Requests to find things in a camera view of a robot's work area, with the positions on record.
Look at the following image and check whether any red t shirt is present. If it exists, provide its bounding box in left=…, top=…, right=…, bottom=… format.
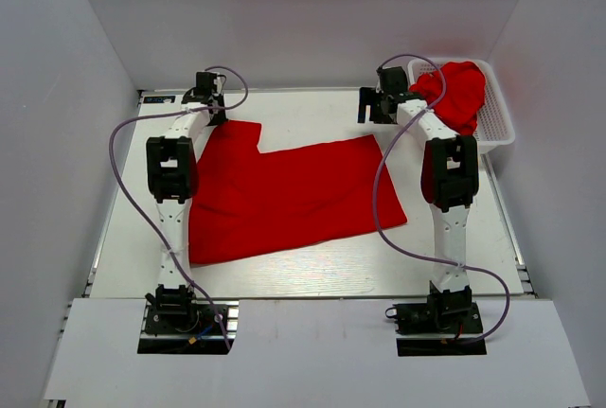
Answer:
left=188, top=120, right=407, bottom=265
left=433, top=62, right=486, bottom=135

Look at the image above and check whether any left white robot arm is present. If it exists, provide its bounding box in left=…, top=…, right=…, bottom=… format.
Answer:
left=146, top=71, right=226, bottom=289

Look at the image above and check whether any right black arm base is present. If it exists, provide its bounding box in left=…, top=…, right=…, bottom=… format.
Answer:
left=385, top=286, right=487, bottom=357

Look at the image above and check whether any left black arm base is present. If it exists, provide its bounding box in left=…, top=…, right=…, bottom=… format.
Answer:
left=137, top=285, right=239, bottom=355

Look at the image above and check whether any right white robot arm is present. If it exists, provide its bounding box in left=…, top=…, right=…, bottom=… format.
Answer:
left=358, top=67, right=479, bottom=294

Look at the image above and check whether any blue label sticker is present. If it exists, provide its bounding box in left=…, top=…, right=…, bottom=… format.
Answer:
left=143, top=96, right=175, bottom=104

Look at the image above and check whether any red t shirt in basket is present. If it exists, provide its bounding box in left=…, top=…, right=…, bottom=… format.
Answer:
left=433, top=62, right=486, bottom=135

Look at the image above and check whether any white plastic basket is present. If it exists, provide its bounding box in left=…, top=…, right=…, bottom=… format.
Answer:
left=407, top=57, right=515, bottom=154

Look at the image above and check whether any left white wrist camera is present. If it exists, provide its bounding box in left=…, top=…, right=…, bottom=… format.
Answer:
left=214, top=74, right=226, bottom=95

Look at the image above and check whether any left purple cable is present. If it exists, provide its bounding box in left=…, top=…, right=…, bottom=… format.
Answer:
left=109, top=65, right=250, bottom=352

